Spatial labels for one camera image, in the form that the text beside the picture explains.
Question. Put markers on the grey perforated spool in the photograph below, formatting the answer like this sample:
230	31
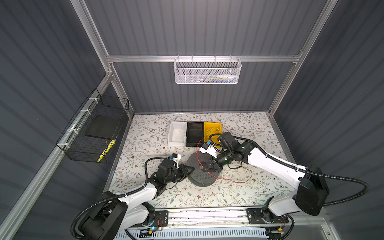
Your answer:
200	178

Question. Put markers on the black plastic bin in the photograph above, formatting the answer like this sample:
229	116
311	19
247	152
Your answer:
194	134

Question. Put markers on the items in white basket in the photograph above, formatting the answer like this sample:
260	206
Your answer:
216	79

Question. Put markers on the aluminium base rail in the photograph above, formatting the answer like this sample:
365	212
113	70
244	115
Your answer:
230	223

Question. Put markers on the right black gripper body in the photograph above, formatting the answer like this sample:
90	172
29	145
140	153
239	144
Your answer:
217	167

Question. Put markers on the black wire basket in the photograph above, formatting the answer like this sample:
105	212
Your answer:
79	147

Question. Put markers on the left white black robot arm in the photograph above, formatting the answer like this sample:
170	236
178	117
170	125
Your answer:
107	217

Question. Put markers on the yellow green striped item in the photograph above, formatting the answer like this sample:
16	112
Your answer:
106	150

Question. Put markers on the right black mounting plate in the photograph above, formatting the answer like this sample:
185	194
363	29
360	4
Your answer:
259	216

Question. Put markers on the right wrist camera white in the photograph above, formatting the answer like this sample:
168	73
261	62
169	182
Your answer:
208	148

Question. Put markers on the white plastic bin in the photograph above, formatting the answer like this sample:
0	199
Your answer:
177	134

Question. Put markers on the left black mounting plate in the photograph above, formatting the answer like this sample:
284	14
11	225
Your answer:
156	219

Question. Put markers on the white wire mesh basket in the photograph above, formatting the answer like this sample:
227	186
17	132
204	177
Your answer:
185	69

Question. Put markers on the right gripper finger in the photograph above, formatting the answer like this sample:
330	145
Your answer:
210	162
207	169

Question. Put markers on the black mounting plate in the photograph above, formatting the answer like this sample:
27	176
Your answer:
259	216
156	219

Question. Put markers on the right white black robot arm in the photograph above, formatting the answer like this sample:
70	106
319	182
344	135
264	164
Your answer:
310	189

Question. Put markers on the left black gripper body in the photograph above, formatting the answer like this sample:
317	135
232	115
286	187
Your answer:
177	175

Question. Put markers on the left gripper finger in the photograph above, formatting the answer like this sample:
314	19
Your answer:
189	169
188	176

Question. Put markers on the yellow plastic bin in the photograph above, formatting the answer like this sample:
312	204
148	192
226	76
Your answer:
210	129

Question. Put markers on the black flat pad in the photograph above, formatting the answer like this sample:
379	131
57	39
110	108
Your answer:
102	127

